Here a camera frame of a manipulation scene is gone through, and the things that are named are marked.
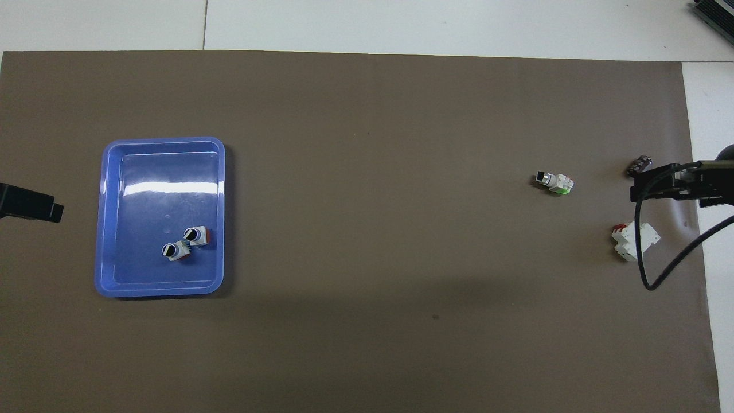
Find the brown table mat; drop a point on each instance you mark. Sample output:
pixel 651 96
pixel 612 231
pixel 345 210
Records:
pixel 367 172

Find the white circuit breaker red lever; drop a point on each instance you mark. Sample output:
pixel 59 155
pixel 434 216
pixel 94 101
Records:
pixel 631 244

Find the white switch with square head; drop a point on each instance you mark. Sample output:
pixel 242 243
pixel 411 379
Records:
pixel 554 182

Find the white rotary switch orange base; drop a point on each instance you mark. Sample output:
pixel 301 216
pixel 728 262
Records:
pixel 175 250
pixel 198 235

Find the grey ribbed device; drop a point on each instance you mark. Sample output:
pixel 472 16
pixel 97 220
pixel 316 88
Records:
pixel 717 12

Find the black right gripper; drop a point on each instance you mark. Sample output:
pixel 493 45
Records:
pixel 727 154

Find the small dark cylindrical component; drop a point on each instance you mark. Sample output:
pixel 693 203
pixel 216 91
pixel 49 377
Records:
pixel 637 165

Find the blue plastic tray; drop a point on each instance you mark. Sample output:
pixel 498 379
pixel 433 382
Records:
pixel 166 172

